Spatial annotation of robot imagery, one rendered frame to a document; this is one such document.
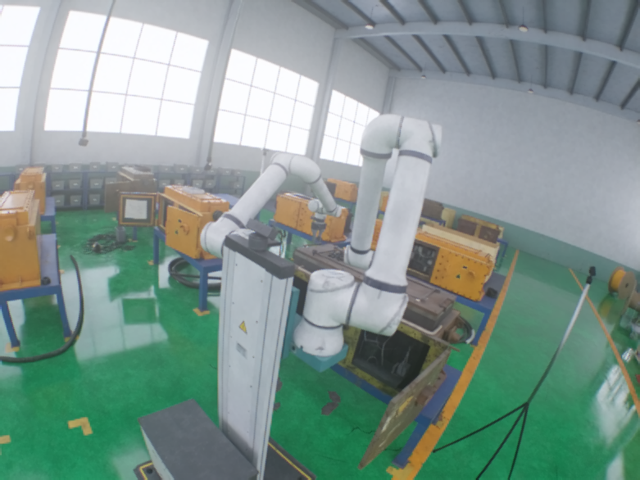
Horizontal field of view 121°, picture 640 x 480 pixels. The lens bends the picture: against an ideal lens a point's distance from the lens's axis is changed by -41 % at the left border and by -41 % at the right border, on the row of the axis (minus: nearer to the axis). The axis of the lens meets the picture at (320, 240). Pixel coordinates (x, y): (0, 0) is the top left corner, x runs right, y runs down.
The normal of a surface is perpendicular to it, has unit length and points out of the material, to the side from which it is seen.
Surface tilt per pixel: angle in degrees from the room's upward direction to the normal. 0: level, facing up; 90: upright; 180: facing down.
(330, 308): 90
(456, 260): 90
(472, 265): 90
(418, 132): 80
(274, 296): 90
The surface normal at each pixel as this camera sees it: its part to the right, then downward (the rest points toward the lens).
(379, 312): -0.24, 0.04
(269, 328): -0.65, 0.08
